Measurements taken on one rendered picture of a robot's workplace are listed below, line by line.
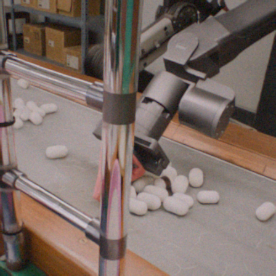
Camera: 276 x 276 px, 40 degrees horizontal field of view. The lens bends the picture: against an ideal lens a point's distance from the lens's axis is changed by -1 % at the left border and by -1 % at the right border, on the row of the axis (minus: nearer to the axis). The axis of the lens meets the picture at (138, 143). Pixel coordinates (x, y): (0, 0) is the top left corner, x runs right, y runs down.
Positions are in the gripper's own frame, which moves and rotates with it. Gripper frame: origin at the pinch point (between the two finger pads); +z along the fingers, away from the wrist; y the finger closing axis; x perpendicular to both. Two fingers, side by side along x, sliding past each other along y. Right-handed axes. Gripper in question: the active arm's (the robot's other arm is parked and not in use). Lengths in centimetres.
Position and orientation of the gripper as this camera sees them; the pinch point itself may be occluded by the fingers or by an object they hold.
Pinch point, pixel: (100, 194)
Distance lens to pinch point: 52.2
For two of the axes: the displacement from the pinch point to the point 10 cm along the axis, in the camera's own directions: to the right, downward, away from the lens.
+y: 7.8, 3.3, -5.4
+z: -5.2, 8.1, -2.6
